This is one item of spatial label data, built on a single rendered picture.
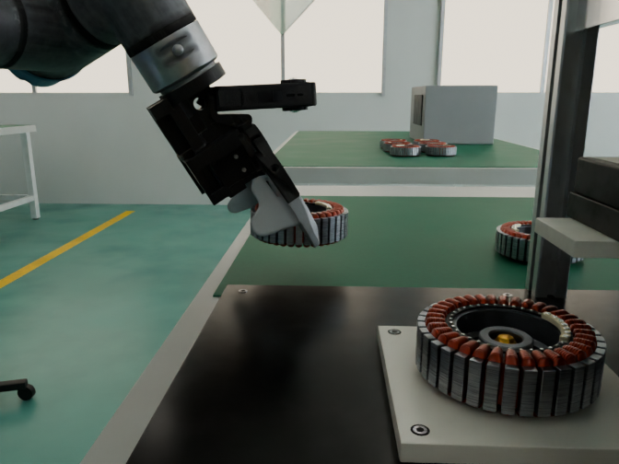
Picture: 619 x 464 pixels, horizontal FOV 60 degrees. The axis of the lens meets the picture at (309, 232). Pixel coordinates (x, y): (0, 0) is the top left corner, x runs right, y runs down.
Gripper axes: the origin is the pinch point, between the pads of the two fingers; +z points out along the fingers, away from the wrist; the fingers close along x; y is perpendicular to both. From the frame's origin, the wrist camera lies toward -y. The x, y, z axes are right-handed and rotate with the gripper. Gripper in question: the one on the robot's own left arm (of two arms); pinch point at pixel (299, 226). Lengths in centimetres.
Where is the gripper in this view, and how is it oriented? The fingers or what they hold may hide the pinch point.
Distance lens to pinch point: 62.0
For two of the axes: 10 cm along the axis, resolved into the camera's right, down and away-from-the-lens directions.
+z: 4.7, 8.0, 3.9
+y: -8.1, 5.6, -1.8
